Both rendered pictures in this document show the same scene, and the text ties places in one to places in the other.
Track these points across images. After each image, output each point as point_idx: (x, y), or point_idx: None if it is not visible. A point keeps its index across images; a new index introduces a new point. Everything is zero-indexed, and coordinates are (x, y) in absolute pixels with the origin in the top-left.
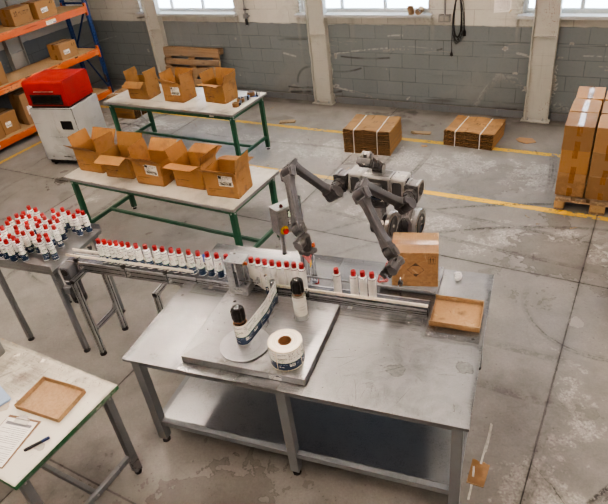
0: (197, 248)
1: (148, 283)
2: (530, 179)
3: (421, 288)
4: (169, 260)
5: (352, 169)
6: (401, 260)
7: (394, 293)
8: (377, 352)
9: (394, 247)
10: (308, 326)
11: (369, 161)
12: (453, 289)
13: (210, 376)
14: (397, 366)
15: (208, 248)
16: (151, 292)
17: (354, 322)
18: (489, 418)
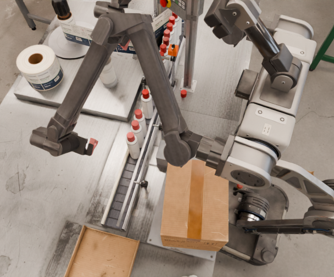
0: None
1: (283, 0)
2: None
3: (160, 221)
4: (321, 6)
5: (293, 36)
6: (51, 149)
7: (156, 184)
8: (49, 163)
9: (50, 127)
10: (92, 89)
11: (209, 14)
12: (161, 271)
13: (49, 26)
14: (21, 184)
15: None
16: (271, 5)
17: (104, 138)
18: None
